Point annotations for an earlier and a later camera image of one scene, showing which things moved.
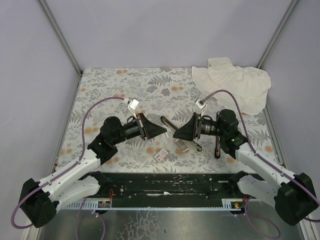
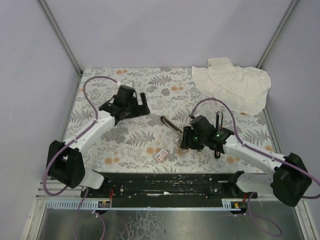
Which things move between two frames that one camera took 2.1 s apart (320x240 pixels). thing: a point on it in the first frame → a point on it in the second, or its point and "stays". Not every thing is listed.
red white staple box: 160,155 stays
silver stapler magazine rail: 173,126 stays
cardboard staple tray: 182,146 stays
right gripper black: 197,127 → 187,138
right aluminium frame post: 289,12 stays
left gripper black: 142,127 → 139,109
